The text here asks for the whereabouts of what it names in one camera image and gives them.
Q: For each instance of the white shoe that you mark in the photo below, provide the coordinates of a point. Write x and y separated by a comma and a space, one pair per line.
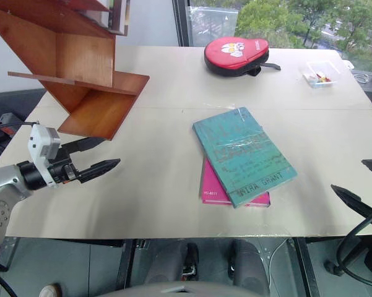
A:
51, 290

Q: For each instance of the red table tennis paddle case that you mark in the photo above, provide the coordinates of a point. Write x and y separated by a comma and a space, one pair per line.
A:
235, 57

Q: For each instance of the black table frame leg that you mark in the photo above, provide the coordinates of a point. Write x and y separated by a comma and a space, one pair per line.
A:
125, 263
306, 266

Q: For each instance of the clear plastic box with pieces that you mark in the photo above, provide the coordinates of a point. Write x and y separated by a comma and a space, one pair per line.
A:
320, 74

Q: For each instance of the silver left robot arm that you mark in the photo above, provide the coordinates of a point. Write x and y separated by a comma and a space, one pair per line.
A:
3, 185

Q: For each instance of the brown wooden bookshelf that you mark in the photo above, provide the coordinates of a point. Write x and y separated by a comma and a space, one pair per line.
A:
71, 68

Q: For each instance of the teal paperback book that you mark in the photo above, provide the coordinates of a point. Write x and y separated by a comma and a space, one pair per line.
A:
246, 157

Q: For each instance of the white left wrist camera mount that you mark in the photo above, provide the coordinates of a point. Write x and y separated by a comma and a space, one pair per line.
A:
42, 145

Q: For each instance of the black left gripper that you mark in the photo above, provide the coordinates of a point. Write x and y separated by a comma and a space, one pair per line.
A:
59, 169

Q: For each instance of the pink notebook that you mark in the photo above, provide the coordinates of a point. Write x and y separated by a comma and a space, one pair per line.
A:
215, 190

